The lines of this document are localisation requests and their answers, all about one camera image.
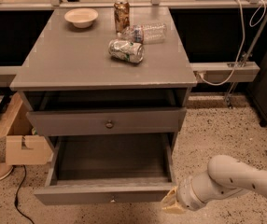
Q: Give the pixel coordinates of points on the metal diagonal pole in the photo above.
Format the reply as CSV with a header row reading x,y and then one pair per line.
x,y
233,85

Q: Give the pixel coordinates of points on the brown upright can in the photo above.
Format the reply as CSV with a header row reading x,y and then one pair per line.
x,y
121,15

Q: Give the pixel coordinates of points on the cardboard box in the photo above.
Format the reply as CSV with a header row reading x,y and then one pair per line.
x,y
23,146

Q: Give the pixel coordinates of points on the grey drawer cabinet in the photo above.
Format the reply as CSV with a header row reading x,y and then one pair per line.
x,y
71,69

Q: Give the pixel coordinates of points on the grey top drawer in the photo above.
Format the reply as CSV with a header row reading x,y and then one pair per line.
x,y
107,121

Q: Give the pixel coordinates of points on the white bowl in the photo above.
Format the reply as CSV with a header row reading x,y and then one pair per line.
x,y
81,17

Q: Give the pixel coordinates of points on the clear plastic bottle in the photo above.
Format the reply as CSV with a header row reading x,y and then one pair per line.
x,y
151,33

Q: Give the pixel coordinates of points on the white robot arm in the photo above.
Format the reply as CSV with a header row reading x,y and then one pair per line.
x,y
225,177

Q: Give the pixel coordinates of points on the green white lying can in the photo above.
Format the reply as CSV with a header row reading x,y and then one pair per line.
x,y
126,50

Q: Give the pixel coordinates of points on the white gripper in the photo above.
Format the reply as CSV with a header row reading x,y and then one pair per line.
x,y
185,191

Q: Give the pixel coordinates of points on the grey drawer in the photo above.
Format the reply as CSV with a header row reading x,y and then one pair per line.
x,y
116,168
107,121

